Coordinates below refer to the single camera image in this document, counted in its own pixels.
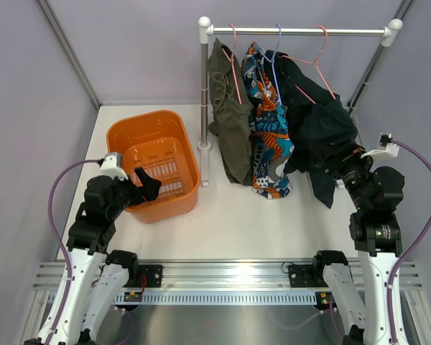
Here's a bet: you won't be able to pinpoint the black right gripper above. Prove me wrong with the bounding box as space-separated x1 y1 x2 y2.
308 138 379 211

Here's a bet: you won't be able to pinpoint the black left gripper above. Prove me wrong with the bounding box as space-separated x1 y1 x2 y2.
107 167 161 220

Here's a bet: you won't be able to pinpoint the dark navy shorts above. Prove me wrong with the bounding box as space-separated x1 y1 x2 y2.
266 50 357 208

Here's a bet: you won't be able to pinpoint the colourful patterned shorts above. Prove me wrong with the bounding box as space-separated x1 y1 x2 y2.
241 42 295 200

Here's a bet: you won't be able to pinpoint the pink hanger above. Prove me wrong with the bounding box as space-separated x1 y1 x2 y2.
280 24 337 105
229 23 242 104

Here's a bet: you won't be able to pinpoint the olive green shorts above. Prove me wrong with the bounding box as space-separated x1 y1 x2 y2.
208 39 253 186

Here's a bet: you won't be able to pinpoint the blue hanger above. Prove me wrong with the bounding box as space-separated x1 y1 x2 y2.
257 23 282 104

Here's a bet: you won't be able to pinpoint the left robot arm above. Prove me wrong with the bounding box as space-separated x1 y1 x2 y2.
26 167 162 344

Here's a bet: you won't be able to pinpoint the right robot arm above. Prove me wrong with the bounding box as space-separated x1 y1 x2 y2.
311 142 408 344

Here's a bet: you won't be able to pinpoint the orange plastic basket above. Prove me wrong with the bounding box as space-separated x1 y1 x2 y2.
106 110 200 224

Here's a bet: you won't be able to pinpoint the metal clothes rack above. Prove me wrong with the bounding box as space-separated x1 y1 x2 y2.
198 17 403 187

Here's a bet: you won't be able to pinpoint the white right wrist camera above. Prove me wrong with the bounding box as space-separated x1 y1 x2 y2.
361 133 399 162

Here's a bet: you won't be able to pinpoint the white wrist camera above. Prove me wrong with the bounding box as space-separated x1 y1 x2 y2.
100 152 129 180
361 133 399 162

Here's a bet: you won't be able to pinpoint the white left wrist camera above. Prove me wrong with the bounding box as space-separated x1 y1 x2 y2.
100 152 129 180

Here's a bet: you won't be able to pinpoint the white slotted cable duct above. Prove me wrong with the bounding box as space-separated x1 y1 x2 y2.
113 290 318 305

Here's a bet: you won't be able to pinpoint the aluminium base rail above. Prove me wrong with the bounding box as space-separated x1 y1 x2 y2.
32 259 423 292

